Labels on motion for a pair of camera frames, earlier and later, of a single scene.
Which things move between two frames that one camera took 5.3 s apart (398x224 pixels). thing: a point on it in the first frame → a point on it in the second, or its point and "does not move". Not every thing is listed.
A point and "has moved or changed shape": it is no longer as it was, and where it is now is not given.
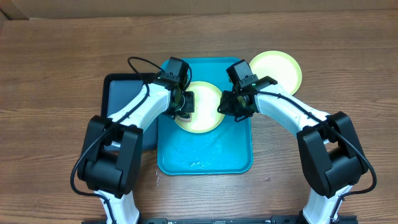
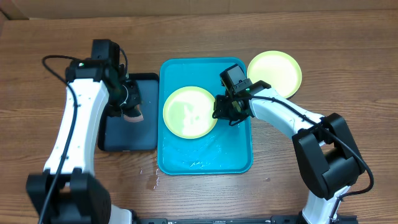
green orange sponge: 183,119 has moved or changed shape
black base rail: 289,219 does not move
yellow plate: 206,118 has moved or changed shape
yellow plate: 280,66 does not move
